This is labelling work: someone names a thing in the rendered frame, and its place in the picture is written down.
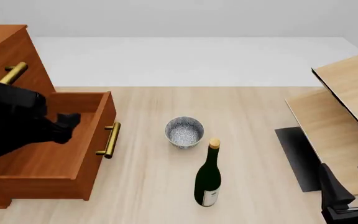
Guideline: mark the blue patterned bowl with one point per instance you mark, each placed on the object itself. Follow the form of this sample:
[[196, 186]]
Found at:
[[184, 132]]

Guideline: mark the open wooden drawer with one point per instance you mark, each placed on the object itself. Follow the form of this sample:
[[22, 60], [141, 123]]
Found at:
[[51, 163]]

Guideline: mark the dark green wine bottle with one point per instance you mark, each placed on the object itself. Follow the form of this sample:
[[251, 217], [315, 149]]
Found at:
[[208, 179]]

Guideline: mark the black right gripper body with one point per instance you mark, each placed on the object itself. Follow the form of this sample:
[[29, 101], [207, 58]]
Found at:
[[350, 215]]

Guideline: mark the pale wooden board black edge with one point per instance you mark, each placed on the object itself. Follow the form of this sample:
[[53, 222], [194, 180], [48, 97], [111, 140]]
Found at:
[[350, 84]]

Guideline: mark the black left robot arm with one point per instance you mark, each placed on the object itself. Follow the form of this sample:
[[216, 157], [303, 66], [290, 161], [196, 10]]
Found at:
[[14, 135]]

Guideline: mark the wooden cabinet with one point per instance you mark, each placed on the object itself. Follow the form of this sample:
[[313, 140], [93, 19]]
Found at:
[[9, 50]]

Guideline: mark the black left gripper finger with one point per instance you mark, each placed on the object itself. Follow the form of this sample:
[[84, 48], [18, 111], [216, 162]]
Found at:
[[69, 119]]

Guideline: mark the pale wooden panel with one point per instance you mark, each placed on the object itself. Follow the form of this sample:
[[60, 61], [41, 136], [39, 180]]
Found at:
[[328, 123]]

